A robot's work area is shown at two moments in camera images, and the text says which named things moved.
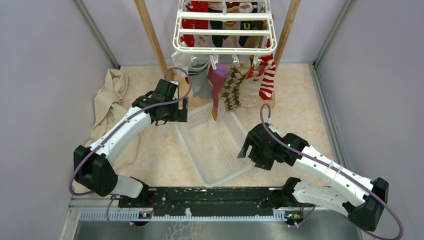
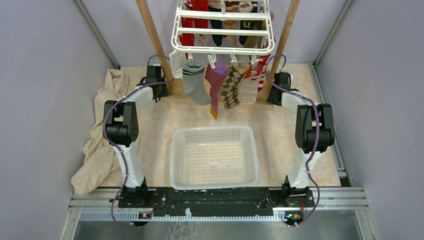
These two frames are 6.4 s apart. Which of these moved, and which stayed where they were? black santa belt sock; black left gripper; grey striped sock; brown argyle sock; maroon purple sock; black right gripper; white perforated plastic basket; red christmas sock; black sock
Moved: grey striped sock; white perforated plastic basket; black left gripper; black right gripper
Stayed: black santa belt sock; maroon purple sock; brown argyle sock; black sock; red christmas sock
